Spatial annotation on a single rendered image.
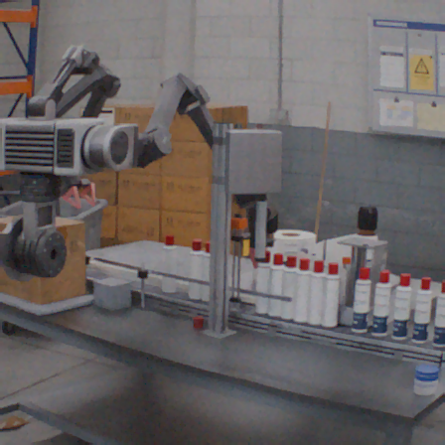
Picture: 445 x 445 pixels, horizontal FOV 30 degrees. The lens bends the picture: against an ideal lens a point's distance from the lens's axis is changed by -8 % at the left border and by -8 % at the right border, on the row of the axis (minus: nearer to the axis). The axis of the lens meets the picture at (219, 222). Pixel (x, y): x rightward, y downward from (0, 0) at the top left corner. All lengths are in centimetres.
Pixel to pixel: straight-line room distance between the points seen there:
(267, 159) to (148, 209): 383
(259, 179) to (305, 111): 480
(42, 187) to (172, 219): 400
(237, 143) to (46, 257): 68
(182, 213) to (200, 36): 213
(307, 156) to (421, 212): 114
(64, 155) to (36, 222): 23
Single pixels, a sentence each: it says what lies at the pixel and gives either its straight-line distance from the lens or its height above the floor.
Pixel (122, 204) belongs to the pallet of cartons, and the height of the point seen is 66.
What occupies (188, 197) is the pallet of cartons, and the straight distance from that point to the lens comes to 636.
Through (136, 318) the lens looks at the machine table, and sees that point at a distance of 300.
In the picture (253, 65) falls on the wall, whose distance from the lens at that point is 769.
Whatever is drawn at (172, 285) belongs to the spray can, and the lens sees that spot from 313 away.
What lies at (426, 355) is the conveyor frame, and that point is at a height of 86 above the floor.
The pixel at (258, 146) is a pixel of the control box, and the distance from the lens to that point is 271.
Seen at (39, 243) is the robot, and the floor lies 117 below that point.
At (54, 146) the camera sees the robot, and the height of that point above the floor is 145.
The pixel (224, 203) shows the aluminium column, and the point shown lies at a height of 125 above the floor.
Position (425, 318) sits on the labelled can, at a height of 96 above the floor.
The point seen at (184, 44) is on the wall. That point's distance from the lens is 796.
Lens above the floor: 166
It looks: 10 degrees down
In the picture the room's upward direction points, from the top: 1 degrees clockwise
